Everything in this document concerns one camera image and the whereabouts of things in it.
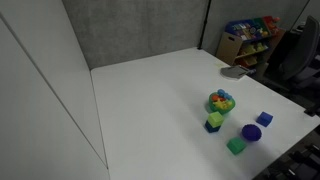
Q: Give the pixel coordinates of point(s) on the blue toy object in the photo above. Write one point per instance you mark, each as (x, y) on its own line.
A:
(224, 93)

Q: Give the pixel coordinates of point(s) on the green bowl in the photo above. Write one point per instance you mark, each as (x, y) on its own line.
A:
(211, 106)

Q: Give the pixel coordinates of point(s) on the orange toy piece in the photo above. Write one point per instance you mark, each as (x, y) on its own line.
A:
(216, 98)

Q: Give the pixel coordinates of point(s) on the light green cube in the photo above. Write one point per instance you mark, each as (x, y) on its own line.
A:
(215, 119)

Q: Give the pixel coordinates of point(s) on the dark blue cube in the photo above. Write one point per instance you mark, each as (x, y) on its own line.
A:
(209, 128)

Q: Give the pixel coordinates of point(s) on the yellow toy piece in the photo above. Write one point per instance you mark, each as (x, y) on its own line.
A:
(222, 105)

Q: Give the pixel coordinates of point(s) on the grey metal plate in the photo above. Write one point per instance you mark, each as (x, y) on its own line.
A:
(234, 72)

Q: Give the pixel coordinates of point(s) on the black stand pole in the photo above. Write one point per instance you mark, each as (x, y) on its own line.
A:
(204, 25)

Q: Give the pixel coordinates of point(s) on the wooden toy shelf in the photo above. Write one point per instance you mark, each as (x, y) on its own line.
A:
(228, 46)

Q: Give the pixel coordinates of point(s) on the blue toy bin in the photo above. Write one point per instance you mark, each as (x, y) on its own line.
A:
(240, 30)

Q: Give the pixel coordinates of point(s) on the purple ball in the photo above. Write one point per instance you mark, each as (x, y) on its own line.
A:
(251, 132)

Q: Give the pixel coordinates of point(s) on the green toy bin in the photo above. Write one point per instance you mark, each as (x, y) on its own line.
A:
(259, 24)

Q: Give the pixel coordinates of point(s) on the red toy bin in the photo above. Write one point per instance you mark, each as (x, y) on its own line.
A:
(270, 20)

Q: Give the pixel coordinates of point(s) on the black office chair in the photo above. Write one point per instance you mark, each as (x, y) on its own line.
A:
(300, 50)

